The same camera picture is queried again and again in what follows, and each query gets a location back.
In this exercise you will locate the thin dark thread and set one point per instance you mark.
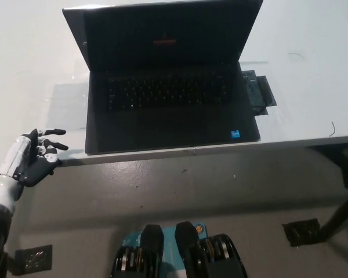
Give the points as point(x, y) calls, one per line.
point(296, 54)
point(332, 129)

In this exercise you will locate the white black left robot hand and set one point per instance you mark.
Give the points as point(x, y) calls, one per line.
point(20, 156)

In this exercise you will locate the black tape patch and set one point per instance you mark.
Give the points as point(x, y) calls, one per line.
point(259, 92)

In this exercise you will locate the dark grey laptop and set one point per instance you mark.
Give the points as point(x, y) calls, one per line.
point(168, 95)

